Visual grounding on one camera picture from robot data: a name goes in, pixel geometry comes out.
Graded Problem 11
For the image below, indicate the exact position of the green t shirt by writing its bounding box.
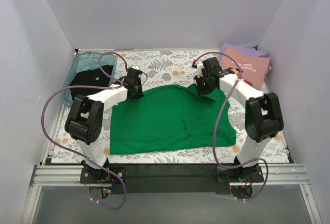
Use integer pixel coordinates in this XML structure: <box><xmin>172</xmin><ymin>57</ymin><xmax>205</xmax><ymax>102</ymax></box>
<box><xmin>110</xmin><ymin>84</ymin><xmax>236</xmax><ymax>155</ymax></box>

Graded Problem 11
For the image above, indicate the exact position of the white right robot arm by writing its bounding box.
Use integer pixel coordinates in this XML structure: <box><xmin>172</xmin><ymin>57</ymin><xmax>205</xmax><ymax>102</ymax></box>
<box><xmin>192</xmin><ymin>57</ymin><xmax>284</xmax><ymax>183</ymax></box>

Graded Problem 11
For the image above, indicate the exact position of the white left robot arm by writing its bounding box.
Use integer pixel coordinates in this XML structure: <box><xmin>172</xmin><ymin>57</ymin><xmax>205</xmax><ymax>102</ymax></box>
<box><xmin>64</xmin><ymin>66</ymin><xmax>144</xmax><ymax>183</ymax></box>

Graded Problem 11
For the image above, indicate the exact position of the lavender folded t shirt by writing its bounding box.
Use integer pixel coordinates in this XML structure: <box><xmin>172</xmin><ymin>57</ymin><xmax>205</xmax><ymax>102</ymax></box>
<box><xmin>218</xmin><ymin>43</ymin><xmax>269</xmax><ymax>74</ymax></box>

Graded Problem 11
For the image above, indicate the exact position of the black t shirt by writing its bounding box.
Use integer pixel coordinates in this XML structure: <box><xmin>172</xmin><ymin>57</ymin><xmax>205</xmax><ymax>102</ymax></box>
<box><xmin>69</xmin><ymin>68</ymin><xmax>110</xmax><ymax>100</ymax></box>

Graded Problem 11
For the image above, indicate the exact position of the pink folded t shirt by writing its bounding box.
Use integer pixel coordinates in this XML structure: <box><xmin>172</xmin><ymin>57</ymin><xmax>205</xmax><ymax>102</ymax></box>
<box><xmin>223</xmin><ymin>47</ymin><xmax>272</xmax><ymax>90</ymax></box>

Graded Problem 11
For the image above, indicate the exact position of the blue plastic basket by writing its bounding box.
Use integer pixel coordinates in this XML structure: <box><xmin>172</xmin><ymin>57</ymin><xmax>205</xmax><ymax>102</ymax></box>
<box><xmin>60</xmin><ymin>52</ymin><xmax>117</xmax><ymax>107</ymax></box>

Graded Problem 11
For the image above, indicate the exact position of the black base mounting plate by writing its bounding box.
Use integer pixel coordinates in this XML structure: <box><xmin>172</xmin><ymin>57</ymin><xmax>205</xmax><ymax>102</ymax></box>
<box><xmin>79</xmin><ymin>163</ymin><xmax>265</xmax><ymax>195</ymax></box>

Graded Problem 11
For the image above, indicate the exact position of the aluminium frame rail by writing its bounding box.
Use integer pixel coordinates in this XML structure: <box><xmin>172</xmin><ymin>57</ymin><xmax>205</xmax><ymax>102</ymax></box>
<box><xmin>22</xmin><ymin>163</ymin><xmax>321</xmax><ymax>223</ymax></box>

